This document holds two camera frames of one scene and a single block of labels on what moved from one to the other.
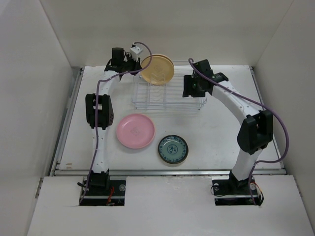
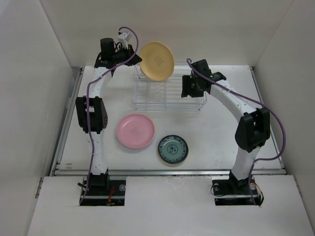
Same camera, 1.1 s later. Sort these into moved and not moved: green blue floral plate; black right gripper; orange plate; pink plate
Moved: orange plate
Not moved: black right gripper; green blue floral plate; pink plate
